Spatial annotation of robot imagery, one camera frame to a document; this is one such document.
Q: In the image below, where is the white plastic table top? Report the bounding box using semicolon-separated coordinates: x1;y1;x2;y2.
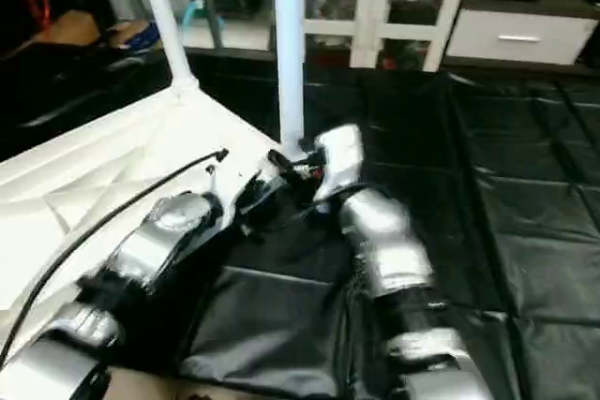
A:
0;77;310;363

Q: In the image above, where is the white glass-door cabinet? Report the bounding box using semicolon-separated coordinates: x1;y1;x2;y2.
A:
300;0;477;73

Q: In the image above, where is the blue plastic bag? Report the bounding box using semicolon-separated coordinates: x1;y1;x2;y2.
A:
127;23;162;51

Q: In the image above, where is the black work mat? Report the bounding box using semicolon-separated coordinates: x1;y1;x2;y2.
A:
0;44;600;400

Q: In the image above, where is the brown cardboard box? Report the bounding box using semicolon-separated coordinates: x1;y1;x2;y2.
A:
103;21;146;47

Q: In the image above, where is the white drawer unit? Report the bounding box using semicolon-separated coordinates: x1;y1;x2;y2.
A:
445;8;599;67

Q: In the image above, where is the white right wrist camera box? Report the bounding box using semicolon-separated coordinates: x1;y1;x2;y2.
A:
309;124;367;204

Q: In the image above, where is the red cable bundle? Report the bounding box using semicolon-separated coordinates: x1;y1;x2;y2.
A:
14;0;53;34

